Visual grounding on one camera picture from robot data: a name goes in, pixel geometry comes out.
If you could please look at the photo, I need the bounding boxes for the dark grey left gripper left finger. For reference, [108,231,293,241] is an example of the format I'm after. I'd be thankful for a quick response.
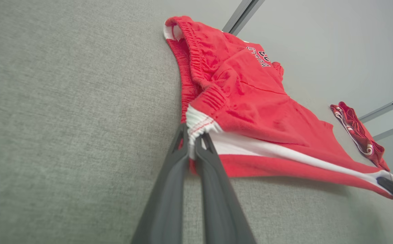
[130,124,190,244]

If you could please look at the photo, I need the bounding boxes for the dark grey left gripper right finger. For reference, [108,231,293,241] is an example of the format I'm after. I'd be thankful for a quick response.
[195,133,257,244]

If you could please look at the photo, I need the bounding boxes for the red basketball jersey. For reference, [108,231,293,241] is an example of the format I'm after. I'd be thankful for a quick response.
[330,101,390,172]

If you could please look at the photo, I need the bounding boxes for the red shorts with white stripe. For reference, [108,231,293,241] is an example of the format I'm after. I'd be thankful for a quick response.
[163,15,393,200]

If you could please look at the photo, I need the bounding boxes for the grey metal side frame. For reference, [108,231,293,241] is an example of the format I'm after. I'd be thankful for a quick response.
[358,91,393,142]

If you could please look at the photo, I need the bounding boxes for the grey partition post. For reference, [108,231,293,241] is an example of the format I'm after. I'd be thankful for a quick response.
[221,0,265,36]

